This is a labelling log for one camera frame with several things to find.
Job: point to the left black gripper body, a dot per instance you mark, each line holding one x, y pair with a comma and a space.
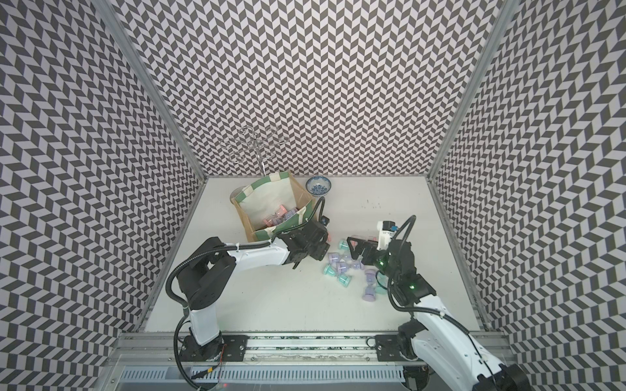
318, 252

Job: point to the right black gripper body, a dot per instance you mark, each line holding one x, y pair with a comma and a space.
381, 261

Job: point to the teal hourglass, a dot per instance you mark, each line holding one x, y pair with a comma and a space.
343, 245
331, 271

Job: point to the pink hourglass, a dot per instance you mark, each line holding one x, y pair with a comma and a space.
276, 218

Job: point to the brown green canvas bag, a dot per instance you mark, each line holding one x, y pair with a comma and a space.
263, 197

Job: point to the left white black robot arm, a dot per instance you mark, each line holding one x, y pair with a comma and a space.
198, 282

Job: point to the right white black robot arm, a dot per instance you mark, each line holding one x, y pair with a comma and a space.
433, 335

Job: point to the purple hourglass right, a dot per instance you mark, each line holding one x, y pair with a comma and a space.
369, 294

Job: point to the purple hourglass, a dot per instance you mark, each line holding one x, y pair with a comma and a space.
349, 266
334, 258
369, 294

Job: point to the purple hourglass centre upper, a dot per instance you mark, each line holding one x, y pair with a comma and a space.
334, 258

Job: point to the purple hourglass centre lower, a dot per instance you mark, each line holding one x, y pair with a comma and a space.
349, 266

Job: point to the blue white ceramic bowl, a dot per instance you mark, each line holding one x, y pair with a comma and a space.
318, 185

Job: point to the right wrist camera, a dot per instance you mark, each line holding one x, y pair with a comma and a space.
386, 233

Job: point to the silver wire tree stand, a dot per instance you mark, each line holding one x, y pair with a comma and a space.
248, 144

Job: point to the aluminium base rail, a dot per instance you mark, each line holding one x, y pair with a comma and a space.
278, 347

